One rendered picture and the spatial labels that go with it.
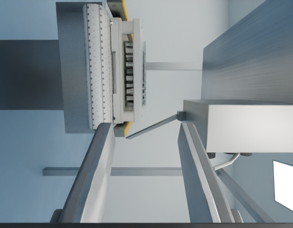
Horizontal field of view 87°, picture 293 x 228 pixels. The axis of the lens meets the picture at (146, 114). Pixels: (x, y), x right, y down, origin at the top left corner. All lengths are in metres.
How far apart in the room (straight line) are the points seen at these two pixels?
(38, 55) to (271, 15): 0.64
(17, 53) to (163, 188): 3.55
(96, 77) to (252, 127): 0.34
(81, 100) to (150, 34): 3.75
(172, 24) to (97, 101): 3.97
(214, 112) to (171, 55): 3.56
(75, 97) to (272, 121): 0.43
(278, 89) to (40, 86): 0.64
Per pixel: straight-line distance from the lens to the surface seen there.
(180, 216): 4.11
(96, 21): 0.37
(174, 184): 3.80
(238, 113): 0.37
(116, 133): 0.35
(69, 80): 0.40
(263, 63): 0.56
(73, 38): 0.41
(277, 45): 0.53
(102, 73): 0.35
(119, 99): 0.38
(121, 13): 0.42
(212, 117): 0.35
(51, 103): 0.54
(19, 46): 0.59
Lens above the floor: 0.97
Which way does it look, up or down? level
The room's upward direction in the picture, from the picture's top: 90 degrees clockwise
